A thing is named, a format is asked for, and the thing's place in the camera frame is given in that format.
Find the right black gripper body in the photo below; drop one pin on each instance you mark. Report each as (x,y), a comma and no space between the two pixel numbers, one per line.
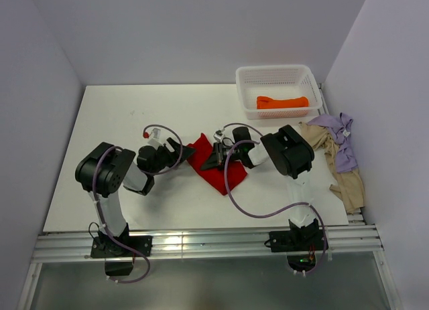
(236,152)

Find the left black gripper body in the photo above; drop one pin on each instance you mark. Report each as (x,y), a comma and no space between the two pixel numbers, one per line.
(164,158)

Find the red t-shirt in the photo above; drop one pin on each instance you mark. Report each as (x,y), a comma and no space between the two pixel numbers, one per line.
(215,177)

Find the white plastic basket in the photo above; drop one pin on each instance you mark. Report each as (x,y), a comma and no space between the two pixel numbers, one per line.
(278,82)

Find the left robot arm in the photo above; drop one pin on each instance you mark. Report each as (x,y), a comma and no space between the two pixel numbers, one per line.
(104,170)

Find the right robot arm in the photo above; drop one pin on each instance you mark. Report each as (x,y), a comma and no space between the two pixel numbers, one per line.
(291,155)

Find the rolled orange t-shirt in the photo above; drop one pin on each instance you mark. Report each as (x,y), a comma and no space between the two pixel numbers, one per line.
(265,102)

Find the purple t-shirt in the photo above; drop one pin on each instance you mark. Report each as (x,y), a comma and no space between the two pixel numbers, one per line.
(340,130)

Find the beige t-shirt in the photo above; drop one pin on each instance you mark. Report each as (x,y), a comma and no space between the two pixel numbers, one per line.
(349,187)

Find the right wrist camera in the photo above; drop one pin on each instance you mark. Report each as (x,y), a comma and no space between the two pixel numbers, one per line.
(219,135)

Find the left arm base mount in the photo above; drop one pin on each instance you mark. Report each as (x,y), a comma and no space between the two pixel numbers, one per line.
(119,261)

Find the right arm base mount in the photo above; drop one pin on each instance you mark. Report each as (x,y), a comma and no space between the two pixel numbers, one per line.
(305,246)

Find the aluminium rail frame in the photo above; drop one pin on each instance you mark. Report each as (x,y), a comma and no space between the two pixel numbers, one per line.
(356,236)

